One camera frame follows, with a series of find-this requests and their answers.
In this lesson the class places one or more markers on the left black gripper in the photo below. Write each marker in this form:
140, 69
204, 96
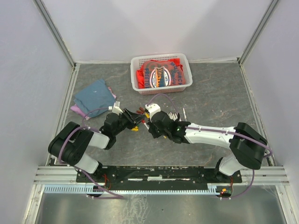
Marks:
133, 118

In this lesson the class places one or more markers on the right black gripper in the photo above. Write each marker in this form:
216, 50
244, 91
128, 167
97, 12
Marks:
151, 129

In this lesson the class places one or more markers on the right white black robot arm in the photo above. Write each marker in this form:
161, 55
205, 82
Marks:
248, 147

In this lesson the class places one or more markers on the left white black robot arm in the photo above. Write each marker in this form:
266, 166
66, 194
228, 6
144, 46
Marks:
71, 143

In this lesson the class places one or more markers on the blue folded cloth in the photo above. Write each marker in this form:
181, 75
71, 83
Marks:
94, 99

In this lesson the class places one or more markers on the white plastic basket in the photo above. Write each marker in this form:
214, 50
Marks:
137, 62

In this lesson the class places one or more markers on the orange printed t-shirt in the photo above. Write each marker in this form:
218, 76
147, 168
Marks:
158, 74

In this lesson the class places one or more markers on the pink folded cloth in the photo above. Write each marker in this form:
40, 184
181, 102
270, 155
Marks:
75, 109

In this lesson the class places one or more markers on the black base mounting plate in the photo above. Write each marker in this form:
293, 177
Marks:
162, 177

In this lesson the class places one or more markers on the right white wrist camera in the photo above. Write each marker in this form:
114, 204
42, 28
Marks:
152, 109

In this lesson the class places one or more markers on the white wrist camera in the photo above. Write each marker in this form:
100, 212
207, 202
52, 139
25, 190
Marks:
152, 109
116, 108

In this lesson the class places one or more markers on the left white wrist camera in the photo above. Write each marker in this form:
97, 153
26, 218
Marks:
116, 108

